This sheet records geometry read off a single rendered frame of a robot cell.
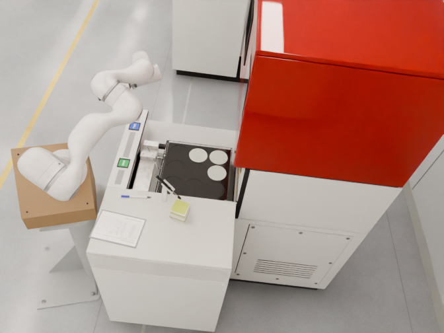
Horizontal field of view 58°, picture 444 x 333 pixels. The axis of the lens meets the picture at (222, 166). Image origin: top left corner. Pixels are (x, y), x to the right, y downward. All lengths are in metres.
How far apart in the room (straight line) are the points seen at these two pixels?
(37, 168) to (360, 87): 1.15
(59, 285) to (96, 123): 1.49
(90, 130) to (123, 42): 3.00
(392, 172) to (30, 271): 2.25
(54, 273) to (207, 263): 1.37
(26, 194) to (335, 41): 1.45
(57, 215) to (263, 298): 1.45
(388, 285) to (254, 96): 2.03
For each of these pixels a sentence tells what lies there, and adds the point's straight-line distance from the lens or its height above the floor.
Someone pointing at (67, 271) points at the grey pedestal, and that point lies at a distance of 2.87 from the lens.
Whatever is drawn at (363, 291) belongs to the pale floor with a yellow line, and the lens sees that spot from 3.02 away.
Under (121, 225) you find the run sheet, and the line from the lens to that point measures 1.85.
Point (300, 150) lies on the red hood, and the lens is 1.64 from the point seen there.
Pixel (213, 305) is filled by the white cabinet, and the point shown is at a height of 0.52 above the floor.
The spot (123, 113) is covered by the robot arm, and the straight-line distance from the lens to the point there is 1.59.
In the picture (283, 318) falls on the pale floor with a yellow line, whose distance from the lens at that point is 2.77.
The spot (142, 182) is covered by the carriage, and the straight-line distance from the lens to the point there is 2.08.
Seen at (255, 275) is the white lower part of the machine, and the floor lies 0.18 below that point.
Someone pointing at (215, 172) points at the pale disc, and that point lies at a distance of 2.10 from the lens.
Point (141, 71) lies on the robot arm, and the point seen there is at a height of 1.53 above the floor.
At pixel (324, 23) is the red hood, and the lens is 1.53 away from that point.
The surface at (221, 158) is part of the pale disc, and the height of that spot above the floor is 0.90.
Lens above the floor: 2.56
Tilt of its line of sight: 51 degrees down
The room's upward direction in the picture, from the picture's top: 9 degrees clockwise
